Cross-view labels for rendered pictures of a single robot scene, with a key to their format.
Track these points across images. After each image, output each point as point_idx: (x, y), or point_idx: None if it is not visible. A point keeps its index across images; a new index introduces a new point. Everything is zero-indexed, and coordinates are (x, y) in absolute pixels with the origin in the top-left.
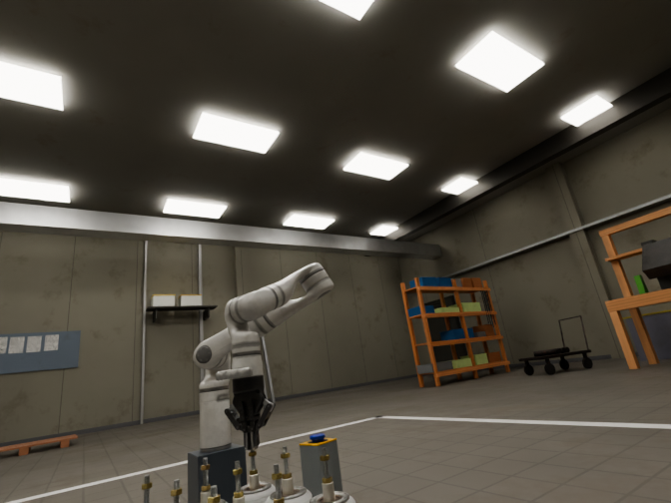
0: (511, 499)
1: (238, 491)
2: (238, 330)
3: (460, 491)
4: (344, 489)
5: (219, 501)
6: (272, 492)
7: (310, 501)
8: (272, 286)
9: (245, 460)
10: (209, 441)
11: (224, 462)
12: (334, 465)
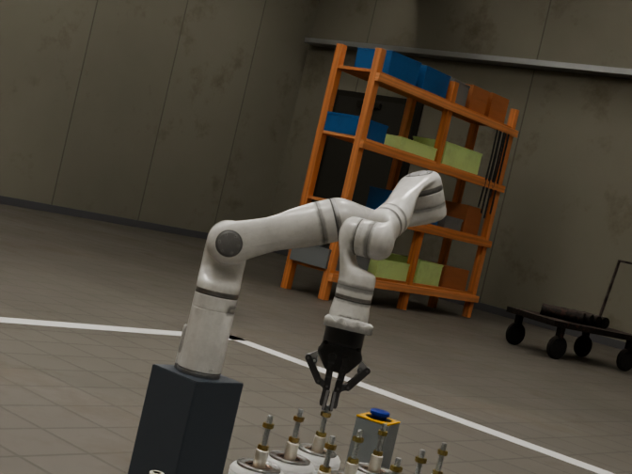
0: None
1: (355, 458)
2: (354, 266)
3: None
4: None
5: (401, 471)
6: (339, 461)
7: None
8: (398, 212)
9: (238, 401)
10: (203, 364)
11: (218, 397)
12: (389, 450)
